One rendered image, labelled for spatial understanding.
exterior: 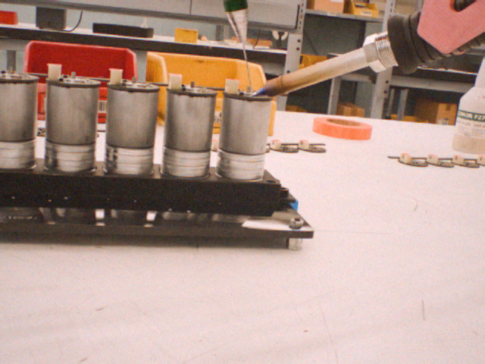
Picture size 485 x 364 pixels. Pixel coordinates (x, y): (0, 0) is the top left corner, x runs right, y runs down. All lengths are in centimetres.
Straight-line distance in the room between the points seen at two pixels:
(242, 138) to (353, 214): 8
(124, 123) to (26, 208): 6
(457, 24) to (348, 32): 472
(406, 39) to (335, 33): 467
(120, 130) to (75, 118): 2
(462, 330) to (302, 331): 6
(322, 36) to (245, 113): 460
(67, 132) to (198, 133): 6
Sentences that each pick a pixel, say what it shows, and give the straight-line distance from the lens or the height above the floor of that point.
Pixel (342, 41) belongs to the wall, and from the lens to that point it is 494.
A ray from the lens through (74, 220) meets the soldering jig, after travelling 25.
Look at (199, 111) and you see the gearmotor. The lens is 28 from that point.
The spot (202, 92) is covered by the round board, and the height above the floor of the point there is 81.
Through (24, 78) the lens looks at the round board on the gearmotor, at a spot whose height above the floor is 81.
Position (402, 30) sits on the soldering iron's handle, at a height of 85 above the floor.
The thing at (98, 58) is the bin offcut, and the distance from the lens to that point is 63.
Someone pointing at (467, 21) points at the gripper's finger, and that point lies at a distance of 23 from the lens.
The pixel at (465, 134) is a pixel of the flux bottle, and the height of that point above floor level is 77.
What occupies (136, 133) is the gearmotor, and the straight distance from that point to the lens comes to 28.
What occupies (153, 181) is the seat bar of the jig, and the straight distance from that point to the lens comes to 28.
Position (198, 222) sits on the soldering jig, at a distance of 25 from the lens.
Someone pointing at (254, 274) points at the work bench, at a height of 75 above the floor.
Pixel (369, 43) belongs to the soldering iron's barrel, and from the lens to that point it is 25.
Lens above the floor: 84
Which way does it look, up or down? 15 degrees down
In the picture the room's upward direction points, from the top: 6 degrees clockwise
